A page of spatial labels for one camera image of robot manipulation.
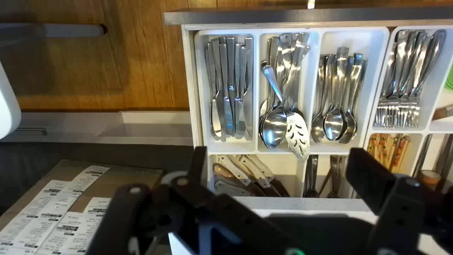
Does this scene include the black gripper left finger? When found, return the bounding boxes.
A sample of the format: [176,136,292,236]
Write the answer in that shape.
[186,145,210,187]

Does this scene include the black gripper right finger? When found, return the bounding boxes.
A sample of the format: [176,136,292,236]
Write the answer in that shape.
[345,146,401,217]

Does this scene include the white wooden kitchen drawer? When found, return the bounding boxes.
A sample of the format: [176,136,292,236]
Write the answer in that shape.
[182,22,453,220]

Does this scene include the white rounded plastic object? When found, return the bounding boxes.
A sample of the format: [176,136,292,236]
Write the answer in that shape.
[0,61,23,142]

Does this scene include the patterned wooden stick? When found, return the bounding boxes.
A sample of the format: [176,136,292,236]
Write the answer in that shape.
[369,134,391,168]
[387,134,411,173]

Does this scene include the dark metal utensil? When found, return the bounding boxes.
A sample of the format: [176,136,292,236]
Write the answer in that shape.
[304,155,321,199]
[321,155,349,199]

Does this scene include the steel table knife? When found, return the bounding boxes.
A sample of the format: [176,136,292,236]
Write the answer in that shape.
[217,37,237,139]
[204,40,224,142]
[231,37,247,139]
[241,39,255,139]

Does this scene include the small steel teaspoon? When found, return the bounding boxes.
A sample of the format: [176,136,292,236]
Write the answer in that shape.
[311,54,330,143]
[323,47,349,142]
[339,53,367,145]

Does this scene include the dark slim utensil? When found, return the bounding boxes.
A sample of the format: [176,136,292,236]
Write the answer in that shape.
[414,134,434,179]
[437,134,453,179]

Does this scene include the round wooden knob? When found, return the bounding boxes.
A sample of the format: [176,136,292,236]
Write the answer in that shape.
[417,169,445,192]

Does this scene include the large steel serving spoon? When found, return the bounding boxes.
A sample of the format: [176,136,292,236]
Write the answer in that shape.
[260,63,291,151]

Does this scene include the steel slotted spoon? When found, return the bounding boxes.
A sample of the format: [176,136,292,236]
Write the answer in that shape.
[285,34,312,159]

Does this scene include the brown cardboard box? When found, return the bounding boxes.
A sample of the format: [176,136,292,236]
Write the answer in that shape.
[0,159,166,255]

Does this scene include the grey cabinet plinth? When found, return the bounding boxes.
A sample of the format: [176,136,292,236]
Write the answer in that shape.
[0,111,193,148]

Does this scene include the white shipping label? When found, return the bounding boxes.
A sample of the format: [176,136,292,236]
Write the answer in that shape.
[42,211,104,255]
[84,196,114,220]
[66,163,112,194]
[19,179,86,220]

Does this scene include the brown wooden cabinet front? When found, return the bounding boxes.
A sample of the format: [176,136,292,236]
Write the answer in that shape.
[0,0,220,114]

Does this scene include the steel fork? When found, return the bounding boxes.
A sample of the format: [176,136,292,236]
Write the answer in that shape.
[408,29,448,129]
[398,30,434,129]
[387,30,422,129]
[376,30,411,129]

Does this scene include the white plastic cutlery tray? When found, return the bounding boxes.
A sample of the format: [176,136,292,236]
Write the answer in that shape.
[193,27,453,200]

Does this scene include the steel tablespoon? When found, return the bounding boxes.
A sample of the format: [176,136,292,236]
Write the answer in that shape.
[281,33,306,114]

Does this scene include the wooden handled steak knife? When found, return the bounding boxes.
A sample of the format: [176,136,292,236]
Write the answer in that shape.
[212,162,253,199]
[246,155,291,199]
[226,155,278,199]

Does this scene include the grey metal cabinet handle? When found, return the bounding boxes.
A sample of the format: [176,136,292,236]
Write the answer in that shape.
[0,23,108,40]

